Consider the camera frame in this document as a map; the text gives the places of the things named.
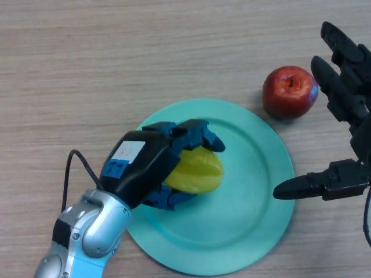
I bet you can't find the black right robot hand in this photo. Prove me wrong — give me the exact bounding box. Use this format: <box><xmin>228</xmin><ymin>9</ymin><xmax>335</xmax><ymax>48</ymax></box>
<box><xmin>272</xmin><ymin>21</ymin><xmax>371</xmax><ymax>202</ymax></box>

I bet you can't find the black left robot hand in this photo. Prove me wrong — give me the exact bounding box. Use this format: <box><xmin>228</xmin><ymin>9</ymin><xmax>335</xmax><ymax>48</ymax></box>
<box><xmin>98</xmin><ymin>118</ymin><xmax>226</xmax><ymax>211</ymax></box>

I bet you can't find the yellow starfruit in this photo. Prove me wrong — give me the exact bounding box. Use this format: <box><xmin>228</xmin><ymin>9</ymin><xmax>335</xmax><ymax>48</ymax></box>
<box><xmin>164</xmin><ymin>145</ymin><xmax>225</xmax><ymax>195</ymax></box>

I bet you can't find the green round plate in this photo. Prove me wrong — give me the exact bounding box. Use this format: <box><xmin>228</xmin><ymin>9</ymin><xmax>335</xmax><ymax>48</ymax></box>
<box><xmin>126</xmin><ymin>98</ymin><xmax>296</xmax><ymax>276</ymax></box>

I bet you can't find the red apple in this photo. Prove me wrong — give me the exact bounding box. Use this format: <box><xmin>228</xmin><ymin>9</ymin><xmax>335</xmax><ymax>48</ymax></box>
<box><xmin>262</xmin><ymin>65</ymin><xmax>319</xmax><ymax>120</ymax></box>

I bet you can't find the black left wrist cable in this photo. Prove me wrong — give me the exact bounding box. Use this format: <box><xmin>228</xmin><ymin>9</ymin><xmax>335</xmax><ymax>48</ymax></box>
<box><xmin>61</xmin><ymin>149</ymin><xmax>104</xmax><ymax>214</ymax></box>

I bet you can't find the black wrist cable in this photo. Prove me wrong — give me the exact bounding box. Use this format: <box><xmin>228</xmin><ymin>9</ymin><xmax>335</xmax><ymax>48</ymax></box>
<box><xmin>361</xmin><ymin>188</ymin><xmax>371</xmax><ymax>247</ymax></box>
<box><xmin>61</xmin><ymin>149</ymin><xmax>104</xmax><ymax>214</ymax></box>

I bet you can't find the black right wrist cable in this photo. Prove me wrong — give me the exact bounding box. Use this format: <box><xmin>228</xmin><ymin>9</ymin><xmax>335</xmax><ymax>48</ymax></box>
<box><xmin>361</xmin><ymin>188</ymin><xmax>371</xmax><ymax>247</ymax></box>

